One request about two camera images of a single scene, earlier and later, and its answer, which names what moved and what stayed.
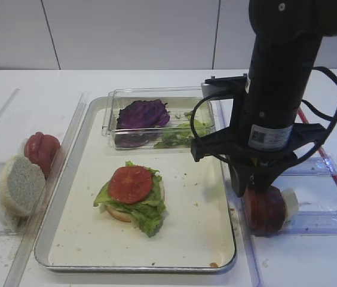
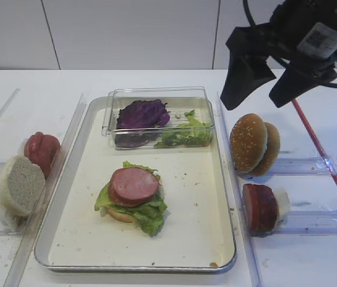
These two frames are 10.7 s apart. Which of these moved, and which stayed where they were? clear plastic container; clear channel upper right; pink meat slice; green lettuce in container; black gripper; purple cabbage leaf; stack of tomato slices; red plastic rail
Moved: pink meat slice; black gripper
Stayed: green lettuce in container; clear channel upper right; purple cabbage leaf; red plastic rail; clear plastic container; stack of tomato slices
